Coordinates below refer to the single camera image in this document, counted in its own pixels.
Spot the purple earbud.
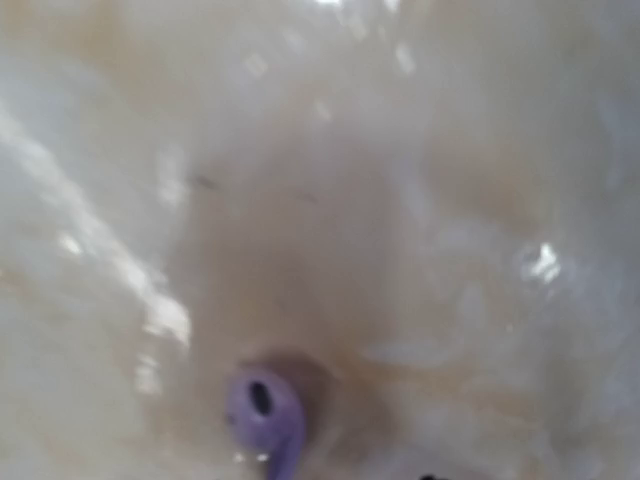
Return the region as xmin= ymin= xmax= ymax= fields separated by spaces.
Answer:
xmin=226 ymin=365 xmax=307 ymax=480

